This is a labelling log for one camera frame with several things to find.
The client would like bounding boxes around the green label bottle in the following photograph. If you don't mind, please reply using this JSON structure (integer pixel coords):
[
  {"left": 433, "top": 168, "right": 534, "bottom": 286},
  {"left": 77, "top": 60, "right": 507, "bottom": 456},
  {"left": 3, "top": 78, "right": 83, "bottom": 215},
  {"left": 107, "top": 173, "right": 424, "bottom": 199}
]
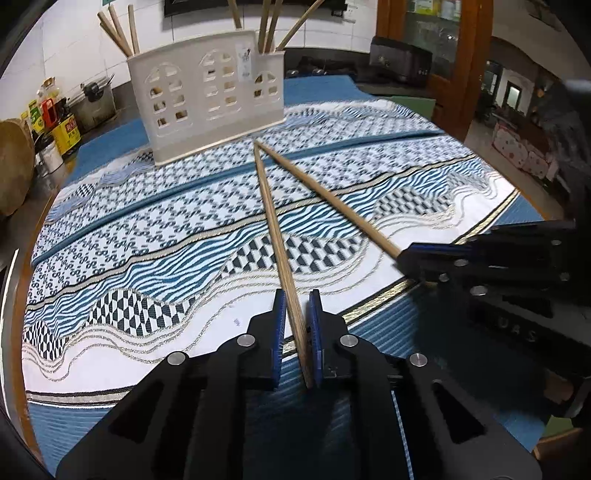
[{"left": 27, "top": 99, "right": 44, "bottom": 134}]

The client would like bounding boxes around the pink dotted panel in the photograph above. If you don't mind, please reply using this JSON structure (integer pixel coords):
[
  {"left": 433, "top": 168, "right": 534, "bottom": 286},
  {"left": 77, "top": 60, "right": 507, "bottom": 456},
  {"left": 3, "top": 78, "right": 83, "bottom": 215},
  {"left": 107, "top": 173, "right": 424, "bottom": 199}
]
[{"left": 492, "top": 122, "right": 561, "bottom": 182}]

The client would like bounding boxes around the yellow cooking oil bottle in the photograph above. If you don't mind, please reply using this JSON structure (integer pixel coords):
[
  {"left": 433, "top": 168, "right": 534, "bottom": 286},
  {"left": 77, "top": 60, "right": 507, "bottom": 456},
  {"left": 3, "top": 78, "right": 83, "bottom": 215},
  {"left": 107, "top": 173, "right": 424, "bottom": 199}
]
[{"left": 53, "top": 115, "right": 82, "bottom": 155}]

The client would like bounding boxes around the steel pot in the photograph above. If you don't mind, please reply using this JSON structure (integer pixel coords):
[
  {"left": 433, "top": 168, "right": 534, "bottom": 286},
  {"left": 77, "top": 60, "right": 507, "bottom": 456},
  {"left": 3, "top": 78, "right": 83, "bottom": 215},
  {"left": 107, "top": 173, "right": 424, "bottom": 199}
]
[{"left": 69, "top": 76, "right": 116, "bottom": 132}]

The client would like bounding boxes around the round wooden cutting board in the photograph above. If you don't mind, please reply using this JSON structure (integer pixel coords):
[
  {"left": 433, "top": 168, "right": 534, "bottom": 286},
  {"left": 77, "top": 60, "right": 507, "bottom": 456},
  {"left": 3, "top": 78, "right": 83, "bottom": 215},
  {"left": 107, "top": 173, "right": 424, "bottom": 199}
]
[{"left": 0, "top": 119, "right": 37, "bottom": 217}]

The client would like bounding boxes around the wooden glass cabinet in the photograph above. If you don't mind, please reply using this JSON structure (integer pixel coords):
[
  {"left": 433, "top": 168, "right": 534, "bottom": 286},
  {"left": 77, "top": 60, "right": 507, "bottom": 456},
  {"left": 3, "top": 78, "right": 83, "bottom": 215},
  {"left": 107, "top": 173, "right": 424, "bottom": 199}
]
[{"left": 375, "top": 0, "right": 495, "bottom": 144}]

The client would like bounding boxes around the black gas stove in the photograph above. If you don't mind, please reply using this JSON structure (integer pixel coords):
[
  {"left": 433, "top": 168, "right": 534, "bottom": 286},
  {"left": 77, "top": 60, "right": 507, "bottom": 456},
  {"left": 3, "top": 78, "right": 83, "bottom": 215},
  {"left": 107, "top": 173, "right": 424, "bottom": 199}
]
[{"left": 284, "top": 55, "right": 361, "bottom": 78}]

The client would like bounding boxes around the white plastic utensil holder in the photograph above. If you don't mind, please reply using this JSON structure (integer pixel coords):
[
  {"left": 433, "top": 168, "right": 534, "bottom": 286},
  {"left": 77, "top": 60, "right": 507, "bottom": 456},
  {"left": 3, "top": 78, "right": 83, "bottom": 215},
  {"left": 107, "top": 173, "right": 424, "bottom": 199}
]
[{"left": 127, "top": 30, "right": 286, "bottom": 165}]

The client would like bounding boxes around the dark bottle with red handle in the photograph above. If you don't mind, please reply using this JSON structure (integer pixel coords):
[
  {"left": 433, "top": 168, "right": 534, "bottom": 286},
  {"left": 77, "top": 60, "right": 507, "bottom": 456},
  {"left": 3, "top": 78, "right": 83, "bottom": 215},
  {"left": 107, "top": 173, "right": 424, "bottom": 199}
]
[{"left": 41, "top": 98, "right": 63, "bottom": 127}]

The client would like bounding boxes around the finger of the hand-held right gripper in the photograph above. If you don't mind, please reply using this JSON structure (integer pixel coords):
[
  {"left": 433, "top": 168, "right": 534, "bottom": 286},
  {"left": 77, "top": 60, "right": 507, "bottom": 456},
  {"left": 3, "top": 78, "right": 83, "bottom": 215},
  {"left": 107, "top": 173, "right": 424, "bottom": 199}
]
[
  {"left": 396, "top": 251, "right": 574, "bottom": 299},
  {"left": 406, "top": 220, "right": 577, "bottom": 259}
]

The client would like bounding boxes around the black countertop oven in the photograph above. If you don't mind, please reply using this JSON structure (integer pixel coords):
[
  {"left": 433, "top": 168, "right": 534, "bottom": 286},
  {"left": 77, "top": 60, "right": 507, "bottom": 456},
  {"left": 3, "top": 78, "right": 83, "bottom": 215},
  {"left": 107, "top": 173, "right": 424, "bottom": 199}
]
[{"left": 369, "top": 36, "right": 433, "bottom": 86}]

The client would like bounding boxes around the small white jar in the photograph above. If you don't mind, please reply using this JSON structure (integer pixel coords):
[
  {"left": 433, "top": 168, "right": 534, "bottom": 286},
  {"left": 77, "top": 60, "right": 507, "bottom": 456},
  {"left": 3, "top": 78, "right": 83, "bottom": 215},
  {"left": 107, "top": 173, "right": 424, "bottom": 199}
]
[{"left": 36, "top": 140, "right": 64, "bottom": 171}]

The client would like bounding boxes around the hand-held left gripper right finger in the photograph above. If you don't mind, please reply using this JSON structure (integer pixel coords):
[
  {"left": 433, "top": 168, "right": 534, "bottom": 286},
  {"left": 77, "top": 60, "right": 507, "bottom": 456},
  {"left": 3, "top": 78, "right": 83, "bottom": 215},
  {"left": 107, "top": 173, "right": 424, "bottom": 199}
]
[{"left": 308, "top": 289, "right": 542, "bottom": 480}]

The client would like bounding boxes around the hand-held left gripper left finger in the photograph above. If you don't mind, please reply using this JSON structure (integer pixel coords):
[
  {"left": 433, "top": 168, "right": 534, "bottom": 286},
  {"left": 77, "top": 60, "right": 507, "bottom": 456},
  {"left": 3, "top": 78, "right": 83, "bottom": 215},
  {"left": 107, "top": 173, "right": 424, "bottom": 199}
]
[{"left": 55, "top": 289, "right": 288, "bottom": 480}]

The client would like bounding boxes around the blue patterned tablecloth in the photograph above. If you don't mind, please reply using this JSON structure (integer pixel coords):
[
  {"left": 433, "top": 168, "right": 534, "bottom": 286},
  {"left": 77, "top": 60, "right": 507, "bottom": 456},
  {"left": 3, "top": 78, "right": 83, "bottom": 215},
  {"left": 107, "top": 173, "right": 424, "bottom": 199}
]
[{"left": 21, "top": 74, "right": 548, "bottom": 480}]

